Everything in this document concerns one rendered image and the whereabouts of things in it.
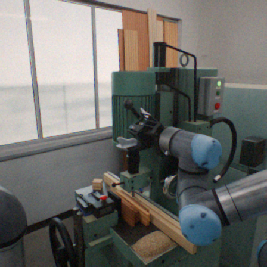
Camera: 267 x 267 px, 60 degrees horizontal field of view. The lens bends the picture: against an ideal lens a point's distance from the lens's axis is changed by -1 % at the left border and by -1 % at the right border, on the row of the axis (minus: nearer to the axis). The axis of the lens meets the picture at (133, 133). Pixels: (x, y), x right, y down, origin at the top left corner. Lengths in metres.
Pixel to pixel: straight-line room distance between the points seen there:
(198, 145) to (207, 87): 0.52
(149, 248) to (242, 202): 0.47
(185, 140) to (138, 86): 0.36
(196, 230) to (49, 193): 2.09
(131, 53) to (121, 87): 1.65
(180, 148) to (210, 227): 0.20
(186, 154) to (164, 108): 0.44
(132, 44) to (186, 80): 1.59
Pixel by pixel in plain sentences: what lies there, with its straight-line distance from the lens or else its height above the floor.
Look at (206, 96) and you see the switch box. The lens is 1.03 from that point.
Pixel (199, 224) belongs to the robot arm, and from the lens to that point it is 0.46.
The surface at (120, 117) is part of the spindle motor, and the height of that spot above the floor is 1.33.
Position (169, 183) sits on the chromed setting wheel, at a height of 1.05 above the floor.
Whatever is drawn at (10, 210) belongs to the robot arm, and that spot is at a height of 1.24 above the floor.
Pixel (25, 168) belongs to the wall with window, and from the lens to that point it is 2.28.
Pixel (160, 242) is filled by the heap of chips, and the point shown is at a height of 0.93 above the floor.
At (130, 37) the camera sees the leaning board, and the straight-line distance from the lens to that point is 2.52.
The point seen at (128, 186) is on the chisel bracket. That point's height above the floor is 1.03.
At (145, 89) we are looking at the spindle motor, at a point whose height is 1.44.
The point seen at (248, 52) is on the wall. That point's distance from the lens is 3.17.
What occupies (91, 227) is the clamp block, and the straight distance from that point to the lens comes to 0.95.
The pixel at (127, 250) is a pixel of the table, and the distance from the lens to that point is 0.93.
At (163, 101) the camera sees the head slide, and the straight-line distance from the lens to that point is 0.96.
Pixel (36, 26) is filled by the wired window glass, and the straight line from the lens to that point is 2.29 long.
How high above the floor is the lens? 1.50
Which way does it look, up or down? 15 degrees down
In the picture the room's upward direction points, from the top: straight up
